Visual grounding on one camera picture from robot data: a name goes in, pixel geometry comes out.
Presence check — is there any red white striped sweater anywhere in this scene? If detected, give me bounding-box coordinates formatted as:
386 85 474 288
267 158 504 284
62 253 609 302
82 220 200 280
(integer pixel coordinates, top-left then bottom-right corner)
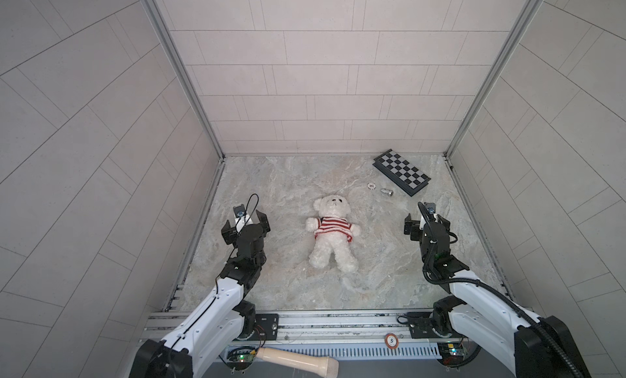
314 217 354 243

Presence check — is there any white teddy bear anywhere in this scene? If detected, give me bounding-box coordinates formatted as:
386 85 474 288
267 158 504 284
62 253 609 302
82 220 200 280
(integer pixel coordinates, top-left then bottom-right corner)
305 195 361 273

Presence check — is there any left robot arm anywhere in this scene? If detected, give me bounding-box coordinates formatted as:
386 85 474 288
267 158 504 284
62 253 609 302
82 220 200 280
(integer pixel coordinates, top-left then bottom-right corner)
129 211 271 377

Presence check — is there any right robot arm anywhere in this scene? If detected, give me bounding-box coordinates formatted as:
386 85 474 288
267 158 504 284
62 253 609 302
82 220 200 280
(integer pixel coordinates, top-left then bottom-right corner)
404 203 590 377

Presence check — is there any black white checkerboard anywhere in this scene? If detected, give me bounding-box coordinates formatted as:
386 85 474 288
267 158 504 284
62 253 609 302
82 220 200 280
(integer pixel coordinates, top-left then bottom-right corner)
373 149 431 197

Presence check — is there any round red white sticker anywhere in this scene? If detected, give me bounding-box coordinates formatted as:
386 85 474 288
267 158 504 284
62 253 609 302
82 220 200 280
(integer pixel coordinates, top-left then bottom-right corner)
385 333 399 350

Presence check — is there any right green circuit board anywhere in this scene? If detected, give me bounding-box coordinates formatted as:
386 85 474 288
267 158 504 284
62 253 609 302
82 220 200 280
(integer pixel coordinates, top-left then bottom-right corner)
437 342 466 366

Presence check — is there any green circuit board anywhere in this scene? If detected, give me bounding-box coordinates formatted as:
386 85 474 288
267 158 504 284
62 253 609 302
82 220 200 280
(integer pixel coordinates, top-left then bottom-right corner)
437 342 466 366
226 346 258 371

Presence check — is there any left green circuit board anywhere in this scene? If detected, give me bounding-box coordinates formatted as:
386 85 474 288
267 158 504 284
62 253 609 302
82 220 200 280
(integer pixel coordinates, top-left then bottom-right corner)
226 346 258 371

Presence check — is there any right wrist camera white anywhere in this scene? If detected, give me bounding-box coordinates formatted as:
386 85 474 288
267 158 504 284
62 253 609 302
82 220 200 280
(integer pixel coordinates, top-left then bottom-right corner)
423 202 436 221

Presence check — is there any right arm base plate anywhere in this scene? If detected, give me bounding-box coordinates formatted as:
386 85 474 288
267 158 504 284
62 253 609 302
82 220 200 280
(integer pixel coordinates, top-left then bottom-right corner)
402 310 440 340

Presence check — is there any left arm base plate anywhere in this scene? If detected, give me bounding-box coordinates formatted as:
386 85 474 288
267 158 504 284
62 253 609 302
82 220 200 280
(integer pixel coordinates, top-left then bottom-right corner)
237 314 280 341

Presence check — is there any aluminium front rail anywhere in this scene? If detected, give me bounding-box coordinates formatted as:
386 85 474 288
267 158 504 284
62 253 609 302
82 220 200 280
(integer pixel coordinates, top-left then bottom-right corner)
131 306 554 362

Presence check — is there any beige wooden handle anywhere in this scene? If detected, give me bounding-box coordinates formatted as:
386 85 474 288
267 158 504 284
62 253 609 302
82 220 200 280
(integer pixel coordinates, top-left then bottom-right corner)
256 347 339 378

